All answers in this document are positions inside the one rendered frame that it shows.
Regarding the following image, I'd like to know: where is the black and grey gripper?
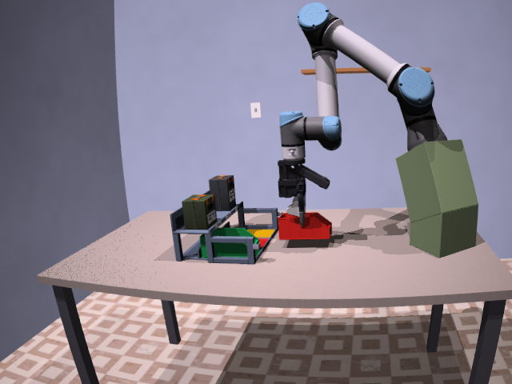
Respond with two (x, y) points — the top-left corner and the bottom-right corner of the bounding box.
(278, 159), (306, 227)

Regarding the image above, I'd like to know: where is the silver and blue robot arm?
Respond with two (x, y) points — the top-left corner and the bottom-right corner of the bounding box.
(279, 2), (447, 161)

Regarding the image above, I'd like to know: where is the red bin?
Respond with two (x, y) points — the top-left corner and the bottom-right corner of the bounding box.
(278, 212), (332, 240)

